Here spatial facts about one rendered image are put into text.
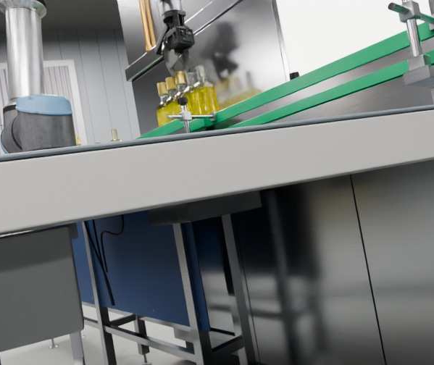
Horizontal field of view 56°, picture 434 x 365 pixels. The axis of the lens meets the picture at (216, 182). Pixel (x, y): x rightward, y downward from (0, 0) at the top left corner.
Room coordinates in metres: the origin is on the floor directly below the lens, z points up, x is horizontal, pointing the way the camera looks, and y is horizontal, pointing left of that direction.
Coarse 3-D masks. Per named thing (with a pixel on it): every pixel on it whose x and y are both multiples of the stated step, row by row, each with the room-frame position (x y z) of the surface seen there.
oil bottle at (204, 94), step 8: (200, 80) 1.28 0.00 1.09; (208, 80) 1.29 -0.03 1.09; (200, 88) 1.27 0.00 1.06; (208, 88) 1.27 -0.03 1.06; (200, 96) 1.27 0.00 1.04; (208, 96) 1.27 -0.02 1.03; (216, 96) 1.29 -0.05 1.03; (200, 104) 1.28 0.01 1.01; (208, 104) 1.27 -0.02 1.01; (216, 104) 1.29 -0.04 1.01; (200, 112) 1.28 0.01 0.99; (208, 112) 1.26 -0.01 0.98
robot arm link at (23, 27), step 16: (0, 0) 1.01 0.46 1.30; (16, 0) 1.00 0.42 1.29; (32, 0) 1.02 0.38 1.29; (16, 16) 1.01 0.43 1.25; (32, 16) 1.03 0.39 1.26; (16, 32) 1.01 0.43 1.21; (32, 32) 1.02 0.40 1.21; (16, 48) 1.00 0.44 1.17; (32, 48) 1.02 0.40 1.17; (16, 64) 1.00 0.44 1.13; (32, 64) 1.01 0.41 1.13; (16, 80) 1.00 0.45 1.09; (32, 80) 1.01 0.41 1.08; (16, 96) 1.00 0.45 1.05; (16, 112) 0.98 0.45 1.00; (0, 144) 1.04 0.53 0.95
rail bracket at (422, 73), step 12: (408, 0) 0.64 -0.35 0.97; (408, 12) 0.64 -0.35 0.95; (420, 12) 0.65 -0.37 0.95; (408, 24) 0.64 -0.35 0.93; (432, 24) 0.71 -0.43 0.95; (420, 48) 0.64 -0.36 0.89; (408, 60) 0.65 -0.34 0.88; (420, 60) 0.63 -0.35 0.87; (408, 72) 0.64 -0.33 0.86; (420, 72) 0.63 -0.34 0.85; (432, 72) 0.63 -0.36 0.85; (408, 84) 0.65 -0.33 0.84; (420, 84) 0.66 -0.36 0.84; (432, 84) 0.68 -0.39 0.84; (432, 96) 0.72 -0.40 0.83
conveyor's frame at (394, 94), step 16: (400, 80) 0.76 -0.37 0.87; (352, 96) 0.84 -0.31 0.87; (368, 96) 0.82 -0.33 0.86; (384, 96) 0.79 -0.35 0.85; (400, 96) 0.77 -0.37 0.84; (416, 96) 0.75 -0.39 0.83; (304, 112) 0.94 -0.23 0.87; (320, 112) 0.91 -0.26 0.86; (336, 112) 0.88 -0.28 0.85; (352, 112) 0.85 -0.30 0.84
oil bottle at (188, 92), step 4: (188, 88) 1.31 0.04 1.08; (192, 88) 1.31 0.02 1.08; (184, 92) 1.33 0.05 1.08; (188, 92) 1.31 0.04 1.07; (192, 92) 1.31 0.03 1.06; (188, 96) 1.32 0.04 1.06; (192, 96) 1.31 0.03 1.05; (188, 100) 1.32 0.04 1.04; (192, 100) 1.31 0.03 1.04; (188, 104) 1.32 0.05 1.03; (192, 104) 1.31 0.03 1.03; (188, 108) 1.32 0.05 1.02; (192, 108) 1.31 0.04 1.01; (192, 112) 1.31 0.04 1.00; (192, 120) 1.32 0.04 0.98
